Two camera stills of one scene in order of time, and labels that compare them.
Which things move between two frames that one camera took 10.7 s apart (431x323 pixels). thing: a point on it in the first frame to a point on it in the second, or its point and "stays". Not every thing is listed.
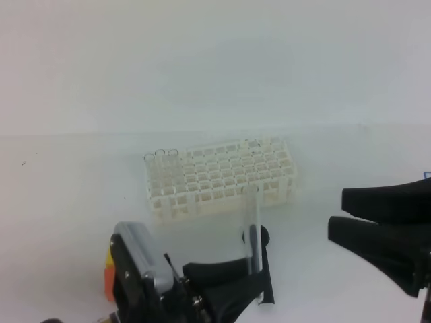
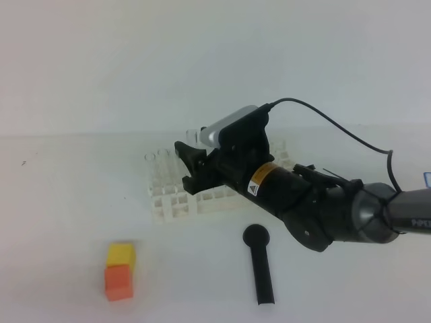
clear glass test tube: [254, 216] to [192, 137]
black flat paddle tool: [268, 297] stays
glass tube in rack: [149, 175] stays
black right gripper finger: [409, 203] to [244, 147]
